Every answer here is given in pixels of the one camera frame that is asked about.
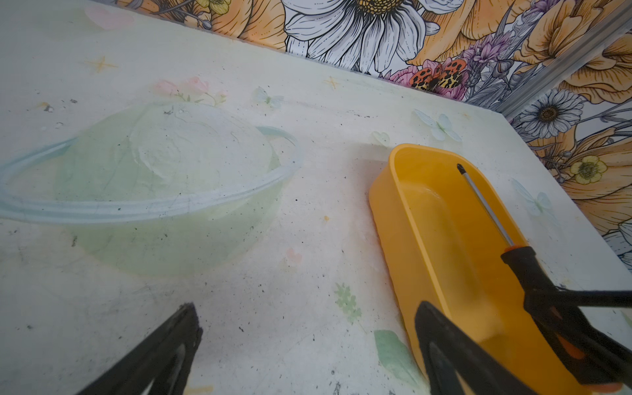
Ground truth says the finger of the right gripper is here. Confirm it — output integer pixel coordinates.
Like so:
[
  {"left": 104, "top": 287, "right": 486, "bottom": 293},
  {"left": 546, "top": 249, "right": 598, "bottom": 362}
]
[
  {"left": 524, "top": 290, "right": 631, "bottom": 311},
  {"left": 542, "top": 310, "right": 631, "bottom": 390}
]

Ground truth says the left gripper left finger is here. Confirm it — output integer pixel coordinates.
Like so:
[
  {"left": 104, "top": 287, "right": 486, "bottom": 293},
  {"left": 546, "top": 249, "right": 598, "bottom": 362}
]
[{"left": 79, "top": 303, "right": 203, "bottom": 394}]

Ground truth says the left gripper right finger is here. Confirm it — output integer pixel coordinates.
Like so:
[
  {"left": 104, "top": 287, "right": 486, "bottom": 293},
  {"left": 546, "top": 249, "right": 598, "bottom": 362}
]
[{"left": 415, "top": 301, "right": 535, "bottom": 394}]

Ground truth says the black orange handled screwdriver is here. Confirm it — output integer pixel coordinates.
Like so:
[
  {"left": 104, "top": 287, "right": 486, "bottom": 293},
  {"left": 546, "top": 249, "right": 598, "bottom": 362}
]
[{"left": 457, "top": 164, "right": 623, "bottom": 393}]

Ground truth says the yellow plastic bin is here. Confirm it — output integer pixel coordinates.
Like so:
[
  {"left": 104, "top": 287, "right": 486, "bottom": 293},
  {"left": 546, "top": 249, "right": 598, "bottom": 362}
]
[{"left": 369, "top": 144, "right": 586, "bottom": 394}]

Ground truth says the right aluminium corner post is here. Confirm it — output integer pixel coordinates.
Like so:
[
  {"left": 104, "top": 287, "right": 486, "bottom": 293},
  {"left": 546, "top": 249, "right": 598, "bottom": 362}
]
[{"left": 495, "top": 1, "right": 631, "bottom": 119}]

